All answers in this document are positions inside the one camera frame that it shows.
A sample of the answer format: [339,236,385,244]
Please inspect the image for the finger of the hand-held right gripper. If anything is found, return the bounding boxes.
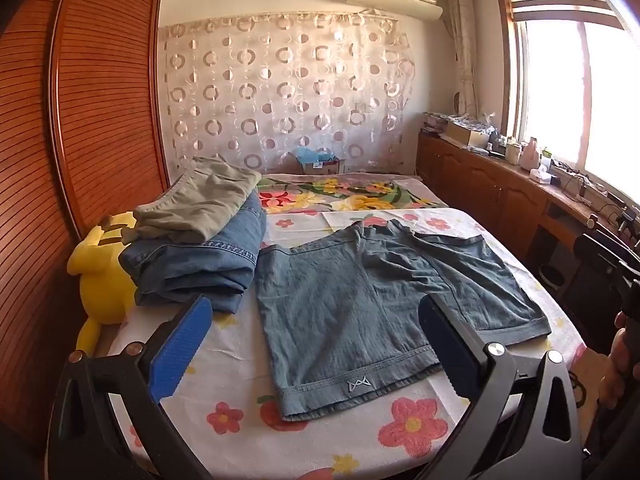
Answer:
[573,232,633,267]

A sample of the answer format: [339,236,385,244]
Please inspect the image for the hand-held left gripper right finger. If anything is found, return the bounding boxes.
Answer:
[417,292,583,480]

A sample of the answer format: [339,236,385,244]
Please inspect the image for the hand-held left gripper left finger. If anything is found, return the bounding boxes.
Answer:
[47,294,216,480]

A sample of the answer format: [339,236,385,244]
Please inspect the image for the teal denim short pants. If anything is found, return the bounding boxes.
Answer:
[255,220,552,422]

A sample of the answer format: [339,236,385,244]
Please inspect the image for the folded olive green pants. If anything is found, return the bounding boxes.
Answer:
[132,156,262,243]

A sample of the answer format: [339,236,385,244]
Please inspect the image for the person's right hand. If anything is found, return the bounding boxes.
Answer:
[599,310,640,411]

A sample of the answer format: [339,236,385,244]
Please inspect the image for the folded blue jeans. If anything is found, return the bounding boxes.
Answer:
[120,192,268,315]

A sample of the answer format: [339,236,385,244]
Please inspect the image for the yellow plush toy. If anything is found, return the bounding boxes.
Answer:
[67,211,138,356]

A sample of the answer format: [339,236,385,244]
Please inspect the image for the pink bottle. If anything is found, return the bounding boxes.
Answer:
[520,137,541,171]

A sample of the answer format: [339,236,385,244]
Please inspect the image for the long wooden cabinet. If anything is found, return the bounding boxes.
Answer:
[416,130,640,306]

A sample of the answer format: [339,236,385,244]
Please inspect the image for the wooden framed window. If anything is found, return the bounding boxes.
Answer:
[495,0,640,201]

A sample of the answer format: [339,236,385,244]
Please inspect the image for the flat cardboard box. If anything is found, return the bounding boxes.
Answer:
[445,119,496,147]

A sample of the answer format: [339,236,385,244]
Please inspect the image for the colourful floral blanket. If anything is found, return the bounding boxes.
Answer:
[256,172,448,216]

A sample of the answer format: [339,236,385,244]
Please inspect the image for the cardboard box with blue contents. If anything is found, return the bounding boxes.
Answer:
[296,146,347,176]

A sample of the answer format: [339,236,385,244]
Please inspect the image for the pale patterned window curtain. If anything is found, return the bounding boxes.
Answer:
[445,0,482,117]

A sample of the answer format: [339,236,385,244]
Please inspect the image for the sheer circle-patterned curtain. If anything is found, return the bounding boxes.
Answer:
[159,10,418,176]

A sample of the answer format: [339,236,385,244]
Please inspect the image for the wooden slatted wardrobe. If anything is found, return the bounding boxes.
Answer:
[0,0,171,451]

